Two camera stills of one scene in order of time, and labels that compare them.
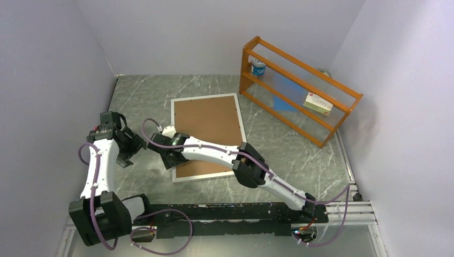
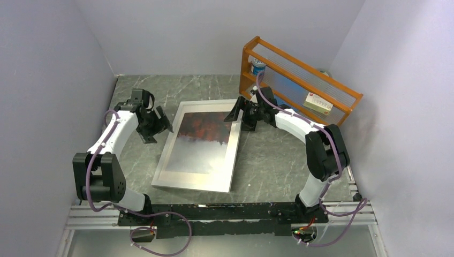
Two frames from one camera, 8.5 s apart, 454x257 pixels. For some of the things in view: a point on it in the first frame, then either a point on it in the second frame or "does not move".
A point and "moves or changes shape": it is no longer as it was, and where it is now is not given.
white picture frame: [215, 119] moves or changes shape
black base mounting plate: [208, 220] does not move
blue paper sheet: [294, 91] does not move
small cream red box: [318, 104] does not move
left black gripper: [133, 149] -> [148, 135]
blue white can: [258, 67] does not move
